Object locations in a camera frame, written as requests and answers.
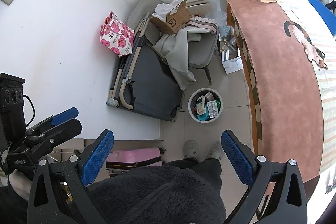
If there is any white green carton box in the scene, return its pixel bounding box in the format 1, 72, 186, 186
205, 92, 215, 102

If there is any blue white milk carton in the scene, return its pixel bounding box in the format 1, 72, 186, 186
196, 96, 207, 116

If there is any silver blister pill pack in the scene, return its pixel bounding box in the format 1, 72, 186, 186
207, 100, 219, 119

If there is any white round trash bin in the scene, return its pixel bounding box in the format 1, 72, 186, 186
187, 88, 223, 123

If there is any pink suitcase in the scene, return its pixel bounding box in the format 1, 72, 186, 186
105, 147, 166, 177

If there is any right grey slipper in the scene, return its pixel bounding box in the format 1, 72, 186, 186
206, 141, 224, 161

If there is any grey slipper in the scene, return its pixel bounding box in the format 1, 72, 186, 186
206, 141, 224, 161
183, 140, 199, 161

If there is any person in black clothes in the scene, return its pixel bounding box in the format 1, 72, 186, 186
0, 156, 227, 224

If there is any left grey slipper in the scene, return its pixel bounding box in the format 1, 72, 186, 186
183, 140, 199, 161

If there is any dark folding cot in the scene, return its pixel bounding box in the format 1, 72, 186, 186
106, 14, 183, 122

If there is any pink floral bag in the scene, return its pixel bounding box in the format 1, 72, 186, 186
100, 11, 134, 57

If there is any grey upholstered chair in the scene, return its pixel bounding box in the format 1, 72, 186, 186
145, 16, 219, 90

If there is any white cloth on chair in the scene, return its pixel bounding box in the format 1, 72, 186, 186
150, 0, 218, 90

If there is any cardboard box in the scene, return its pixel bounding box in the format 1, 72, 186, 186
150, 0, 191, 35

